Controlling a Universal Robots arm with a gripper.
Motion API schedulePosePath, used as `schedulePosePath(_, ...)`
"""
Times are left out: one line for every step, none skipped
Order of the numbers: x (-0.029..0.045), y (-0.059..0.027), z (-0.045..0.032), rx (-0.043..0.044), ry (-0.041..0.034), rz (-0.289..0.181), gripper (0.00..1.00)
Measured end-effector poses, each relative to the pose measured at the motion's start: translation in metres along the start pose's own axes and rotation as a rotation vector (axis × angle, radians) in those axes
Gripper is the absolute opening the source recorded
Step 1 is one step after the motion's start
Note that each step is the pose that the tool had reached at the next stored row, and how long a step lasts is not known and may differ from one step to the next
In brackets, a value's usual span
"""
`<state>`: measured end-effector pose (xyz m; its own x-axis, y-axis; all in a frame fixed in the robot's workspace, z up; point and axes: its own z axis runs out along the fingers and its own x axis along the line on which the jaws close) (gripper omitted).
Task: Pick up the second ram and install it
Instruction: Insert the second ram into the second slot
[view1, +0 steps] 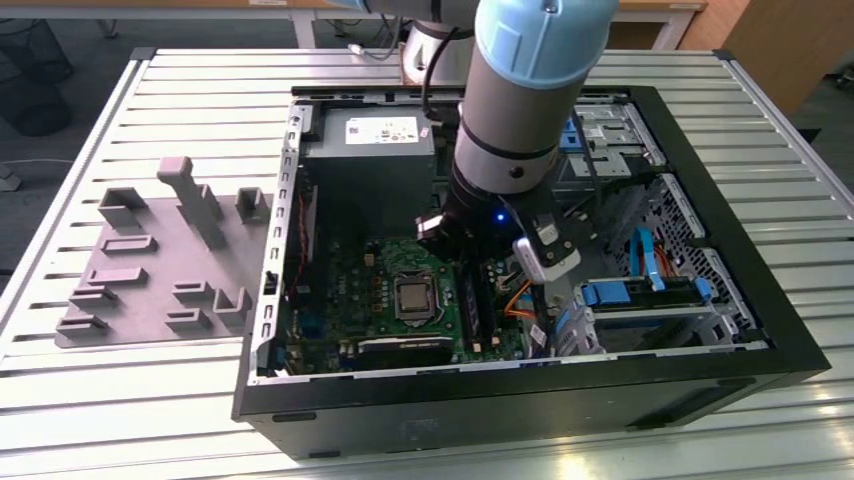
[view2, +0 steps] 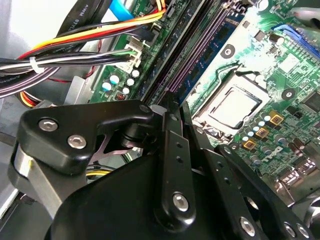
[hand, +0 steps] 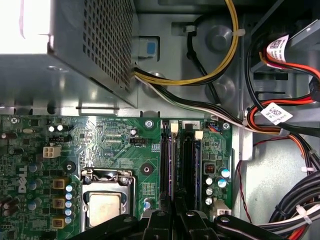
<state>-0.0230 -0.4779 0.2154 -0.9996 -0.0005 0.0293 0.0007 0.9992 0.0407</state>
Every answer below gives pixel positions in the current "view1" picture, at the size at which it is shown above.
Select blue drive bay latch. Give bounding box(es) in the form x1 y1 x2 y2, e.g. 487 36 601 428
558 117 594 153

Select CPU socket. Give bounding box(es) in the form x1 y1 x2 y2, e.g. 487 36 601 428
390 268 447 329

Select hard disk in blue carrier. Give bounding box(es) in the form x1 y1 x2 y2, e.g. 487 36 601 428
578 277 714 310

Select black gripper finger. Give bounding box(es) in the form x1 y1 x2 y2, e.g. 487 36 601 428
413 213 470 262

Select red wire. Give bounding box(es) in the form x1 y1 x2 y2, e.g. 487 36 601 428
296 187 316 284

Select grey power supply unit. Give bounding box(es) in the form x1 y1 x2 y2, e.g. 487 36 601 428
303 106 462 239

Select wooden desk white legs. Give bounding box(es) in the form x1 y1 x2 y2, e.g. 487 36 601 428
0 0 710 51

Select black PC case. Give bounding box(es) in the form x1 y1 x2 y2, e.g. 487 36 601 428
230 83 836 459

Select metal disk bay cage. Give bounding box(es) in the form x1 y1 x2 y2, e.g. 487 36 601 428
573 277 766 354

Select wooden cabinet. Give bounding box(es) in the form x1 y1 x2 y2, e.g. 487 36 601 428
723 0 854 117

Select black graphics card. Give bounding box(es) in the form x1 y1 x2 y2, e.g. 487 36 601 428
338 333 457 372

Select grey parts rack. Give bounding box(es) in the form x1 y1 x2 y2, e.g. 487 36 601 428
52 156 280 350

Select green motherboard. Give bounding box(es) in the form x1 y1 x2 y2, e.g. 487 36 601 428
319 232 539 375

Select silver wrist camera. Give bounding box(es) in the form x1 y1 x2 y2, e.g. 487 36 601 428
511 233 582 286

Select silver CPU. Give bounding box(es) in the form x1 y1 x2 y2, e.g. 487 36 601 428
396 284 435 314

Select metal optical drive cage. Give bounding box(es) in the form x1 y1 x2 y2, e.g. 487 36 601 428
553 102 669 212

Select black mesh waste bin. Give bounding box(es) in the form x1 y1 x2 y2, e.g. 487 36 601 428
0 17 76 137

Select blue flat data cable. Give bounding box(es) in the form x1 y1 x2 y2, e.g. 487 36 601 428
629 227 670 292

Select black cable bundle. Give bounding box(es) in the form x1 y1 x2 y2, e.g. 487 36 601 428
579 169 662 226

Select orange wire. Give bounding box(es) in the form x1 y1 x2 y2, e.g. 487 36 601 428
502 283 557 320

